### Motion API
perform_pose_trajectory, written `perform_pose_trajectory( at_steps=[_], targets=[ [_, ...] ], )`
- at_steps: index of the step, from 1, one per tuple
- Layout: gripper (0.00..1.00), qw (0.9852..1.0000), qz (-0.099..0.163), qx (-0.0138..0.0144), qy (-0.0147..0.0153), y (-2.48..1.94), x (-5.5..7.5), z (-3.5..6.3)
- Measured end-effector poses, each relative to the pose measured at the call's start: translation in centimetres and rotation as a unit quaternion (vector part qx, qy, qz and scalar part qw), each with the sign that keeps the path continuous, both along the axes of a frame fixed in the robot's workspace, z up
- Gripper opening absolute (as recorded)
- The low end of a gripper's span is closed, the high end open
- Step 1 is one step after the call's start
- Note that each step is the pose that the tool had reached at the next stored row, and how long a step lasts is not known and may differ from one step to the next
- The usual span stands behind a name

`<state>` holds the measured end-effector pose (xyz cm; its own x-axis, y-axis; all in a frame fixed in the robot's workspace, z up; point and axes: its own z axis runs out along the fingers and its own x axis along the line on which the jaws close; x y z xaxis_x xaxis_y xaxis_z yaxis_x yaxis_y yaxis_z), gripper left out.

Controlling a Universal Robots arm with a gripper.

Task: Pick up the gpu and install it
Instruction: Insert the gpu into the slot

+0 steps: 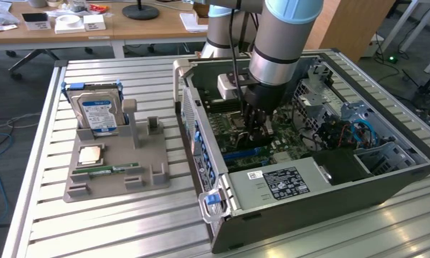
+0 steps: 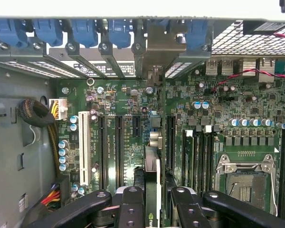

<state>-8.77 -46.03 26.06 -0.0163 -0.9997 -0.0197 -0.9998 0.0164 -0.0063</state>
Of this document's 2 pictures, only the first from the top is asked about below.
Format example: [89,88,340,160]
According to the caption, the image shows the wooden office desk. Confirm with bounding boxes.
[113,0,309,59]
[0,1,116,59]

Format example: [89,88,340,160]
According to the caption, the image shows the open black PC case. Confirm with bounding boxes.
[172,47,430,255]

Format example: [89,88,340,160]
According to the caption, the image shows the silver CPU chip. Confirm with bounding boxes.
[77,146,104,164]

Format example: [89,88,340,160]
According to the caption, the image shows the tall metal disk bay cage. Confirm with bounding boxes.
[293,64,349,140]

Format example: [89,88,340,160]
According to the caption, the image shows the green motherboard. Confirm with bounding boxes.
[197,88,313,174]

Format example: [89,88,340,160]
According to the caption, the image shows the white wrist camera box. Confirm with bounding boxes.
[217,73,251,102]

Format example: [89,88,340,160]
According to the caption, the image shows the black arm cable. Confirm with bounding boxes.
[229,0,249,113]

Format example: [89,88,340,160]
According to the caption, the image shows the white box with red button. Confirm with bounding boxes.
[368,34,387,59]

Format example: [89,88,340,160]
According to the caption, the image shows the red wire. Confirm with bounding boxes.
[339,125,349,147]

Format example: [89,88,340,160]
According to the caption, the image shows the green RAM stick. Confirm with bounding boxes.
[73,162,141,175]

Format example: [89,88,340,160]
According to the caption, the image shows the flat white box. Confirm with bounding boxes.
[53,21,87,35]

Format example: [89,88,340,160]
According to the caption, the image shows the wooden cabinet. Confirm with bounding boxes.
[301,0,397,62]

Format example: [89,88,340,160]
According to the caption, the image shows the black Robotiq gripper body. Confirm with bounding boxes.
[243,83,288,114]

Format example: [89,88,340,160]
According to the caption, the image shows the white tape roll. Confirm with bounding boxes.
[55,15,85,29]

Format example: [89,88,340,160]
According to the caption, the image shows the white desk frame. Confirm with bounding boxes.
[379,0,430,73]

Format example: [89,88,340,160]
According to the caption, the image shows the white floor cable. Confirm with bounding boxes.
[0,112,41,129]

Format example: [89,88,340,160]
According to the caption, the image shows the white box with black top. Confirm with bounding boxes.
[22,12,52,31]

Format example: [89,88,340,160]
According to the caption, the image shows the clear bag with dark parts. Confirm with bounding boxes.
[67,0,89,13]

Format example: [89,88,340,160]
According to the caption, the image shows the black round lamp base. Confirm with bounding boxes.
[121,0,161,20]

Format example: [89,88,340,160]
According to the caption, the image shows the hard disk in blue caddy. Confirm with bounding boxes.
[61,79,127,138]

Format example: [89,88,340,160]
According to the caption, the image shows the grey power supply unit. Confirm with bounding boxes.
[228,157,333,210]

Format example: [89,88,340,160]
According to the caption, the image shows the grey plastic parts rack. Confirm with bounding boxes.
[63,98,172,204]

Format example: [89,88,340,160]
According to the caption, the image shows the grey chair base with castors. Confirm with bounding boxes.
[6,47,95,80]

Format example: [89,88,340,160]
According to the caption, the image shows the stack of white papers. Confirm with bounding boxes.
[179,12,209,33]

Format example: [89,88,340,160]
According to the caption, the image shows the small white labelled box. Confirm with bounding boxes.
[83,15,105,32]

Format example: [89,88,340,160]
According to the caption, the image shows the green graphics card black cooler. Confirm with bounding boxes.
[236,131,275,151]

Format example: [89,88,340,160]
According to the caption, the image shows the blue data wire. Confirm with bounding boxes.
[351,118,381,147]

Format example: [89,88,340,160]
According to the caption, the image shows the CPU socket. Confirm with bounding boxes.
[227,110,247,127]

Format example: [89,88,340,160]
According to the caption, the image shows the black RAM stick with labels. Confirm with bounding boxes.
[220,132,243,147]

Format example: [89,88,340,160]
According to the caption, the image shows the low metal disk bay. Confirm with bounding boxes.
[355,142,417,175]

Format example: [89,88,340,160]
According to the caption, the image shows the clear plastic bag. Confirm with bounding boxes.
[0,1,22,25]

